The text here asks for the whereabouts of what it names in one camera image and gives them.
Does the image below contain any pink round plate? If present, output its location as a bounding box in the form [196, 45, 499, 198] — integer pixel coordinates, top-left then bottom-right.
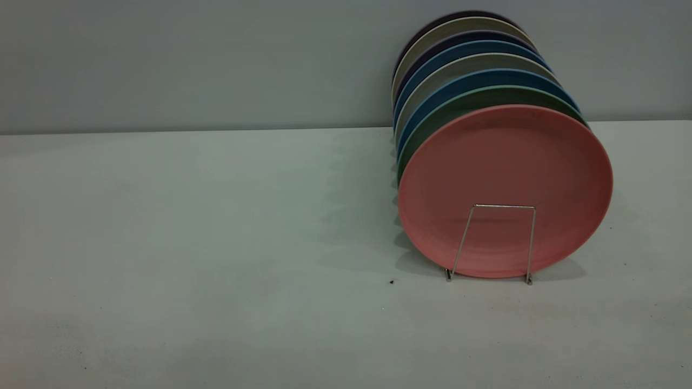
[397, 105, 614, 279]

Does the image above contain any green round plate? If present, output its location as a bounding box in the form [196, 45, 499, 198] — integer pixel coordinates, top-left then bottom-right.
[396, 85, 589, 187]

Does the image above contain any blue round plate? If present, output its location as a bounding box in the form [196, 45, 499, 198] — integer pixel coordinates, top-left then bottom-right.
[396, 69, 581, 163]
[393, 40, 553, 130]

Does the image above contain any beige round plate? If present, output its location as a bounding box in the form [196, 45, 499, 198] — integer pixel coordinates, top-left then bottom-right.
[394, 52, 563, 146]
[391, 17, 534, 103]

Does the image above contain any dark purple round plate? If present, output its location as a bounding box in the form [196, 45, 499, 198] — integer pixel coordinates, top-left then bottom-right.
[394, 10, 523, 71]
[393, 30, 539, 104]

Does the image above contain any silver wire plate rack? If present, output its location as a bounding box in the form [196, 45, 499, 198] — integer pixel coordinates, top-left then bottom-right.
[444, 204, 537, 285]

